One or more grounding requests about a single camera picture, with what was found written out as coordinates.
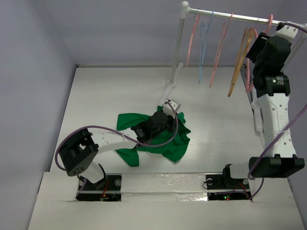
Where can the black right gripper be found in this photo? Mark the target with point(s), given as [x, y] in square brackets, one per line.
[257, 45]

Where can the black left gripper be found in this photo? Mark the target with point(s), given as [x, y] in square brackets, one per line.
[172, 121]

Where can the green t shirt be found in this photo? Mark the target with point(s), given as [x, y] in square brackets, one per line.
[173, 151]

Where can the pink plastic hanger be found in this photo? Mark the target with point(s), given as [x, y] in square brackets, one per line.
[252, 53]

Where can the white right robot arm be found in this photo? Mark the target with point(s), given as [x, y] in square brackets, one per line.
[279, 159]

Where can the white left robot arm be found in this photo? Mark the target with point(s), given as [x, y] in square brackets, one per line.
[79, 149]

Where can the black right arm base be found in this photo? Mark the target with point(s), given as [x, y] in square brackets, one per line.
[220, 189]

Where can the orange wooden hanger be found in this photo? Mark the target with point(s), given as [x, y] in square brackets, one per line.
[243, 50]

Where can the pink hanger middle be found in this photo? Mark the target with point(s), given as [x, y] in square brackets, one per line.
[220, 47]

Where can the pink hanger leftmost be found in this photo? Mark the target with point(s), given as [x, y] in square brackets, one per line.
[196, 21]

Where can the white clothes rack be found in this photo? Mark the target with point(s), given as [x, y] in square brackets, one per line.
[186, 9]

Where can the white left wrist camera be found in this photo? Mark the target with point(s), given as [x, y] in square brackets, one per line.
[171, 107]

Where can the blue wire hanger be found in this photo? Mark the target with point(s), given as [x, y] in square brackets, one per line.
[204, 30]

